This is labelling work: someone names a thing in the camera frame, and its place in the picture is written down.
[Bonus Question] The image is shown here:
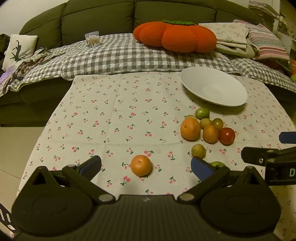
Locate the round orange mandarin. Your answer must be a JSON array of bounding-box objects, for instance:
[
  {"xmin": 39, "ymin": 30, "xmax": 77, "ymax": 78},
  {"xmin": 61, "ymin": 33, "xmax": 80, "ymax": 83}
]
[{"xmin": 130, "ymin": 155, "xmax": 152, "ymax": 177}]

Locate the large orange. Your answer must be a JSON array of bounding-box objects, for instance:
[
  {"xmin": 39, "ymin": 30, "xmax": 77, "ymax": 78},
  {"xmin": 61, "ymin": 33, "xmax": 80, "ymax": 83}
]
[{"xmin": 180, "ymin": 118, "xmax": 201, "ymax": 141}]

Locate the olive green sofa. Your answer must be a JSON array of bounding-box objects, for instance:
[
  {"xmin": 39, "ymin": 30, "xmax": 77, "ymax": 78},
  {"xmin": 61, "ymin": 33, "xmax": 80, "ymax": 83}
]
[{"xmin": 0, "ymin": 0, "xmax": 296, "ymax": 127}]

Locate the red tomato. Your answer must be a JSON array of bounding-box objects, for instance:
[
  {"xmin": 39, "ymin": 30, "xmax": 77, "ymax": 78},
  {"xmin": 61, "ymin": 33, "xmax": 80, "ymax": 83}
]
[{"xmin": 218, "ymin": 127, "xmax": 236, "ymax": 145}]

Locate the folded floral cloth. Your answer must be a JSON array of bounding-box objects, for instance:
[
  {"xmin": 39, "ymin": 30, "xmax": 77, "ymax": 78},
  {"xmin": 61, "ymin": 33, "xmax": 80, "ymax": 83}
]
[{"xmin": 198, "ymin": 23, "xmax": 250, "ymax": 49}]

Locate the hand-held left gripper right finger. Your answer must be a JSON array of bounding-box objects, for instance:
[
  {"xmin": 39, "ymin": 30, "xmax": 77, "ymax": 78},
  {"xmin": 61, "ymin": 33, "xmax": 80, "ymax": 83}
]
[{"xmin": 177, "ymin": 156, "xmax": 266, "ymax": 202}]

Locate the large yellow plum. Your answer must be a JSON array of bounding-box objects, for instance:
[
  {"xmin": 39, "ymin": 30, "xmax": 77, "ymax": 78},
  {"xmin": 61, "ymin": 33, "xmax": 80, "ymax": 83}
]
[{"xmin": 191, "ymin": 144, "xmax": 207, "ymax": 159}]

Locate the white bookshelf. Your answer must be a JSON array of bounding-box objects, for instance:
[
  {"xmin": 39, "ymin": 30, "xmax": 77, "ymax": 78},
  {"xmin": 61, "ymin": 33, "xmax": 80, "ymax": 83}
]
[{"xmin": 272, "ymin": 0, "xmax": 296, "ymax": 61}]

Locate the folded beige cloth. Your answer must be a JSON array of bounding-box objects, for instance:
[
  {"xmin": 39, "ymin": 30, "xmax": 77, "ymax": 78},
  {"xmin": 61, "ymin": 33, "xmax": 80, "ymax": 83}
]
[{"xmin": 215, "ymin": 38, "xmax": 259, "ymax": 59}]

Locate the green lime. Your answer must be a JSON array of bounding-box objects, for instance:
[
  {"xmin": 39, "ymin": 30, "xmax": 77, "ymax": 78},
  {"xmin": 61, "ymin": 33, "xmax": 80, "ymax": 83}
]
[{"xmin": 195, "ymin": 108, "xmax": 210, "ymax": 120}]

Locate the crumpled floral cloth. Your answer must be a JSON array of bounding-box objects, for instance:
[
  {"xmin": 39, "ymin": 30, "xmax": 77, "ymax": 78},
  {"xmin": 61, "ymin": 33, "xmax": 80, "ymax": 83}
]
[{"xmin": 0, "ymin": 47, "xmax": 66, "ymax": 96}]

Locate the oval small orange fruit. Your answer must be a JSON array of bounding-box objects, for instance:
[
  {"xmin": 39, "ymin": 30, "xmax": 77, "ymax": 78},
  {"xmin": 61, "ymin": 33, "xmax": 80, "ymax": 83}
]
[{"xmin": 203, "ymin": 125, "xmax": 219, "ymax": 143}]

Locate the cherry print tablecloth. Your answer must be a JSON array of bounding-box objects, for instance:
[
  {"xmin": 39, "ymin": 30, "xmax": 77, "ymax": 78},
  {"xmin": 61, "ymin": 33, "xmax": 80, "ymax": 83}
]
[{"xmin": 17, "ymin": 71, "xmax": 296, "ymax": 241}]

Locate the colourful picture book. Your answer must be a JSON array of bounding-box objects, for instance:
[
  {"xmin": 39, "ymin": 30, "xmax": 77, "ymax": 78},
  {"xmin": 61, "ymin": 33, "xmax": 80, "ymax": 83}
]
[{"xmin": 268, "ymin": 58, "xmax": 296, "ymax": 82}]

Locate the grey checkered blanket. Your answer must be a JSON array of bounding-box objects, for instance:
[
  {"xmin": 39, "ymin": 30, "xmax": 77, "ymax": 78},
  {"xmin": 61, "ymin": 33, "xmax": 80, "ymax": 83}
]
[{"xmin": 0, "ymin": 32, "xmax": 296, "ymax": 93}]

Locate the stack of papers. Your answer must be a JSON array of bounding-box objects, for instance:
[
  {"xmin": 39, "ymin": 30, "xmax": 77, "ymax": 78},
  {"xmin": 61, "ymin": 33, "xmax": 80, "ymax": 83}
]
[{"xmin": 248, "ymin": 0, "xmax": 286, "ymax": 18}]

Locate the orange pumpkin cushion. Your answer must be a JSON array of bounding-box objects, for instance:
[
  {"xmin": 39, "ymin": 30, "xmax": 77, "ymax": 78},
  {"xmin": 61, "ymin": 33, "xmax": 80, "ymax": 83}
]
[{"xmin": 133, "ymin": 19, "xmax": 218, "ymax": 54}]

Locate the white ribbed plate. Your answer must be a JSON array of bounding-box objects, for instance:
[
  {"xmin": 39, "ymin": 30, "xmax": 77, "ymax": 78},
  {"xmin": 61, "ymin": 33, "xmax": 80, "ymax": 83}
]
[{"xmin": 180, "ymin": 67, "xmax": 248, "ymax": 107}]

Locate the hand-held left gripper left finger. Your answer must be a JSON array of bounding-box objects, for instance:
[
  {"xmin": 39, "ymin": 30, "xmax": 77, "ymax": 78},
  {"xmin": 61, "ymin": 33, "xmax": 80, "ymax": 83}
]
[{"xmin": 30, "ymin": 155, "xmax": 116, "ymax": 204}]

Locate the striped patterned pillow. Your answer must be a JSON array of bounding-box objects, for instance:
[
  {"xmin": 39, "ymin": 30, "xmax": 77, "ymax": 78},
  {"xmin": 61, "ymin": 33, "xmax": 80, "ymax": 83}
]
[{"xmin": 232, "ymin": 19, "xmax": 291, "ymax": 61}]

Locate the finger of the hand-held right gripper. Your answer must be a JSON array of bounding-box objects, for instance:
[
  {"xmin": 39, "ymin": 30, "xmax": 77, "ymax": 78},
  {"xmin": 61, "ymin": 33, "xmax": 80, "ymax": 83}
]
[
  {"xmin": 241, "ymin": 146, "xmax": 296, "ymax": 166},
  {"xmin": 279, "ymin": 132, "xmax": 296, "ymax": 144}
]

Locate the white pillow with green print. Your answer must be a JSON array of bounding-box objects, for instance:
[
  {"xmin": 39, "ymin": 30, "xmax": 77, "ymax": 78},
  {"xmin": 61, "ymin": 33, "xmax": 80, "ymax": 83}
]
[{"xmin": 2, "ymin": 34, "xmax": 38, "ymax": 70}]

